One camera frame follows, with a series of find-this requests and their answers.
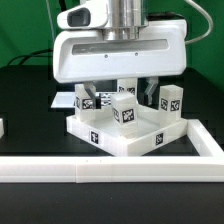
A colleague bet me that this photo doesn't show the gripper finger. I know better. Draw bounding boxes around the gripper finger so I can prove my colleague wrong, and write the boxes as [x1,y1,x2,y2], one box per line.
[84,82,101,109]
[145,77,158,104]

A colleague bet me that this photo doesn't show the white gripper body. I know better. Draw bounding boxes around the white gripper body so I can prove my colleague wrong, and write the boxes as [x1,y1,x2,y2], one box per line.
[53,1,187,83]

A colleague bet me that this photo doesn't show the white square tabletop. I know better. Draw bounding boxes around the white square tabletop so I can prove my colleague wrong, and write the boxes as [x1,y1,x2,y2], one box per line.
[66,105,187,157]

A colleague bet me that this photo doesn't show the white marker plate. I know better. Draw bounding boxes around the white marker plate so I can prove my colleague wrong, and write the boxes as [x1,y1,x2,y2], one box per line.
[50,91,114,109]

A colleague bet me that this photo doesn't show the white L-shaped fence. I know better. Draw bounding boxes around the white L-shaped fence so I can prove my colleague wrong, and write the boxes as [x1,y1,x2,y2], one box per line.
[0,119,224,183]

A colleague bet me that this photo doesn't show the white block left edge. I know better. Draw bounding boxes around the white block left edge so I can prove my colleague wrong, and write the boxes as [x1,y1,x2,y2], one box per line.
[0,118,4,139]

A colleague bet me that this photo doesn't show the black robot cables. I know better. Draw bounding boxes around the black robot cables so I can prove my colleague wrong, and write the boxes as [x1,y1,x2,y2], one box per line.
[6,49,54,67]

